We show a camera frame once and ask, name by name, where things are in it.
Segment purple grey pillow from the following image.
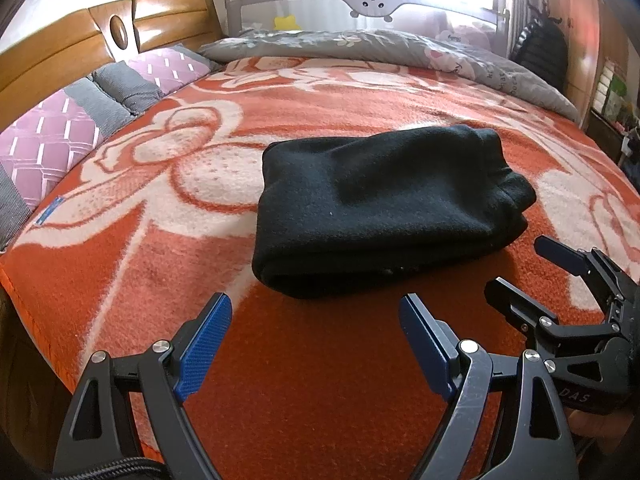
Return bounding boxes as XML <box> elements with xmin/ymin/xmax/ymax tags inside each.
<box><xmin>0</xmin><ymin>77</ymin><xmax>128</xmax><ymax>253</ymax></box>
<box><xmin>92</xmin><ymin>44</ymin><xmax>223</xmax><ymax>117</ymax></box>

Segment black pants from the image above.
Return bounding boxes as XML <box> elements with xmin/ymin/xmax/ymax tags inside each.
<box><xmin>251</xmin><ymin>125</ymin><xmax>537</xmax><ymax>301</ymax></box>

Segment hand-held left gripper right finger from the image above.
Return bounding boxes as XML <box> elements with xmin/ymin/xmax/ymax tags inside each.
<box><xmin>398</xmin><ymin>293</ymin><xmax>581</xmax><ymax>480</ymax></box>

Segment black backpack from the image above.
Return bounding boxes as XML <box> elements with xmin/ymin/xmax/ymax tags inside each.
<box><xmin>512</xmin><ymin>2</ymin><xmax>568</xmax><ymax>96</ymax></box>

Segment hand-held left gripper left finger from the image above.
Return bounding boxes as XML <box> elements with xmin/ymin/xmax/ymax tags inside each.
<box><xmin>52</xmin><ymin>291</ymin><xmax>233</xmax><ymax>480</ymax></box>

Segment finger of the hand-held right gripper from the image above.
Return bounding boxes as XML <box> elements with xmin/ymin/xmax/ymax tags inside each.
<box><xmin>534</xmin><ymin>235</ymin><xmax>640</xmax><ymax>322</ymax></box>
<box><xmin>484</xmin><ymin>277</ymin><xmax>618</xmax><ymax>363</ymax></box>

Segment black braided cable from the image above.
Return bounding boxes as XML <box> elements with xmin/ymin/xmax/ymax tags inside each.
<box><xmin>50</xmin><ymin>455</ymin><xmax>166</xmax><ymax>480</ymax></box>

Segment wooden wardrobe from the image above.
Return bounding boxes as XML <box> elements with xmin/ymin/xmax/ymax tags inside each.
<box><xmin>545</xmin><ymin>0</ymin><xmax>603</xmax><ymax>116</ymax></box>

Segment wooden headboard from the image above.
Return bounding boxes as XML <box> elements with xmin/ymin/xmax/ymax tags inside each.
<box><xmin>0</xmin><ymin>0</ymin><xmax>223</xmax><ymax>133</ymax></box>

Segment grey floral quilt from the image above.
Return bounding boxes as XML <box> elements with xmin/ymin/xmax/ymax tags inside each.
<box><xmin>199</xmin><ymin>29</ymin><xmax>583</xmax><ymax>123</ymax></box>

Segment orange floral blanket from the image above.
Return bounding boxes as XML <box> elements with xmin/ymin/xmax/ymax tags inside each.
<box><xmin>0</xmin><ymin>55</ymin><xmax>640</xmax><ymax>480</ymax></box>

